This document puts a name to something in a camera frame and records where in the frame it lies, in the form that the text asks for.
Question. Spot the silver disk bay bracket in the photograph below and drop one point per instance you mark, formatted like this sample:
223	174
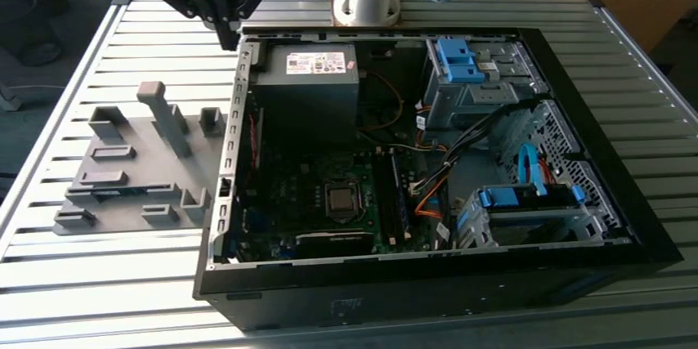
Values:
544	228

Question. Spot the green motherboard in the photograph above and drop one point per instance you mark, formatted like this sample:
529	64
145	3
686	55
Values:
288	202

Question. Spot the blue stepped plastic drive carrier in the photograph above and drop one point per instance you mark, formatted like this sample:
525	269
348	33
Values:
460	61

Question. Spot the black graphics card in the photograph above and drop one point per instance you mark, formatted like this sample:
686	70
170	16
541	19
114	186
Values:
335	244

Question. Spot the black open PC case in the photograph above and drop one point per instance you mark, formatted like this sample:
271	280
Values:
381	300

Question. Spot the blue disk carrier black drive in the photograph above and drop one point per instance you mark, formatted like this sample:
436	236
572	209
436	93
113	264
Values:
504	198

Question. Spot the grey metal drive cage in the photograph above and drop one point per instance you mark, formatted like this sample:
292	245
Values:
479	99

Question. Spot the grey power supply box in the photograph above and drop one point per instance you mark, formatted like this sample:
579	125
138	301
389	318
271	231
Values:
305	99

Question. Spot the grey plastic parts rack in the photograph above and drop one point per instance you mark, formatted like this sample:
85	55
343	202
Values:
136	153

